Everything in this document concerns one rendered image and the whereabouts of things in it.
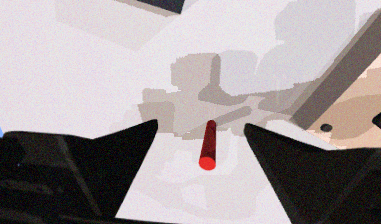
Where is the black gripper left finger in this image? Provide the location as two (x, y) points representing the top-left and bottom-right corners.
(2, 119), (158, 218)

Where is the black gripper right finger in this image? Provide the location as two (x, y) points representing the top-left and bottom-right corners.
(243, 123), (381, 224)

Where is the red peg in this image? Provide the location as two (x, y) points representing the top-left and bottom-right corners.
(199, 120), (216, 170)

